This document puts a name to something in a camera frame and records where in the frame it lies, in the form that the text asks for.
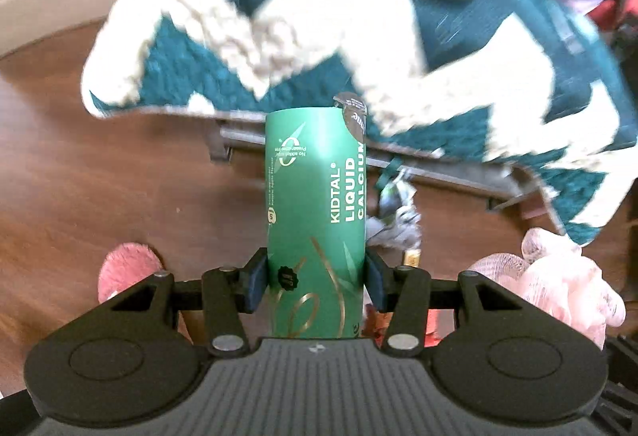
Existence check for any small yellow snack wrapper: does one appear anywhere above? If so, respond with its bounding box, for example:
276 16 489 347
402 249 421 267

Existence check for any red bag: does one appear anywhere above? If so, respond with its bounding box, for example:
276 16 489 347
587 0 637 32

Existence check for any teal and white zigzag blanket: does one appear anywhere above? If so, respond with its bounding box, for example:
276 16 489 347
81 0 637 245

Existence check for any metal bed frame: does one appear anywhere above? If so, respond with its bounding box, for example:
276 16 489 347
205 115 545 218

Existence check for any left pink slipper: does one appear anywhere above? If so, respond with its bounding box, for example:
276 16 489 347
97 243 164 303

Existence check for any white grey wrapper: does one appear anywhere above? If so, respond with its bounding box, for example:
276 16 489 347
366 168 422 251

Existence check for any green Kidtal carton box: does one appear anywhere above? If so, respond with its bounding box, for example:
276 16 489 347
265 93 366 339

